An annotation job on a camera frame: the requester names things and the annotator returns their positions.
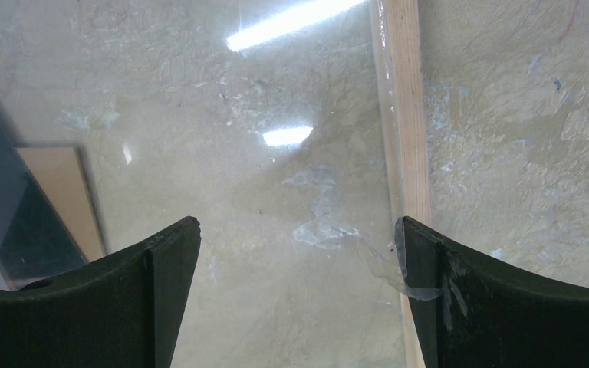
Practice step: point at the printed photo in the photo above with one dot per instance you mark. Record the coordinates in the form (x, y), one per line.
(34, 242)

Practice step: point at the wooden picture frame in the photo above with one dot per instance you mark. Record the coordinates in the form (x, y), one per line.
(406, 127)

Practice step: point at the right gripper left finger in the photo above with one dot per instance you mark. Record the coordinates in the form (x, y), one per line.
(123, 310)

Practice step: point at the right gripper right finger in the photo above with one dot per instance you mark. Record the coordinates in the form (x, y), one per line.
(472, 310)

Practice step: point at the brown backing board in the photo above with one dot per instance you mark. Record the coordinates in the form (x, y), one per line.
(59, 172)

